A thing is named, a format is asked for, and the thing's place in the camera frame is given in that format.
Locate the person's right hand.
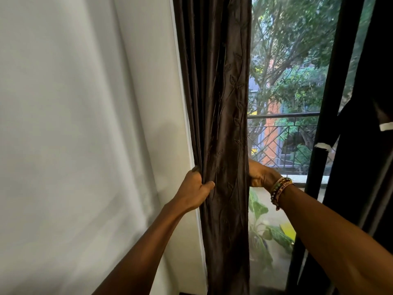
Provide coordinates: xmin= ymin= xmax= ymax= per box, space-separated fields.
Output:
xmin=248 ymin=159 xmax=282 ymax=193

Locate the person's left hand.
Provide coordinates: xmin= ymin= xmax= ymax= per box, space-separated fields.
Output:
xmin=172 ymin=166 xmax=216 ymax=213

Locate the dark brown curtain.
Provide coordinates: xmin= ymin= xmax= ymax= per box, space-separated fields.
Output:
xmin=296 ymin=0 xmax=393 ymax=295
xmin=172 ymin=0 xmax=253 ymax=295

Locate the person's left forearm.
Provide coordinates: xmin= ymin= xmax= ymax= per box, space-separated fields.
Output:
xmin=92 ymin=202 xmax=185 ymax=295

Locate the person's right forearm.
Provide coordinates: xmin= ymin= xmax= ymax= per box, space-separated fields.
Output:
xmin=278 ymin=184 xmax=393 ymax=295

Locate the black metal balcony railing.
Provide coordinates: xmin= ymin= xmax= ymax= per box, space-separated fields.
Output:
xmin=247 ymin=112 xmax=336 ymax=176

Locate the green leafy potted plant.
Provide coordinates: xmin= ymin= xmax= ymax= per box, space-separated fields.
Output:
xmin=248 ymin=188 xmax=296 ymax=271

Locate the yellow flat object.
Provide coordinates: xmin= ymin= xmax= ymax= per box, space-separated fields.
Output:
xmin=280 ymin=222 xmax=297 ymax=242

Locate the green beaded bracelet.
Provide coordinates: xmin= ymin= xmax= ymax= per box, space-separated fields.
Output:
xmin=270 ymin=177 xmax=292 ymax=206

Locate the orange woven patterned bracelet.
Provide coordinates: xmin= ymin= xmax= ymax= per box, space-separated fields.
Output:
xmin=274 ymin=181 xmax=296 ymax=211

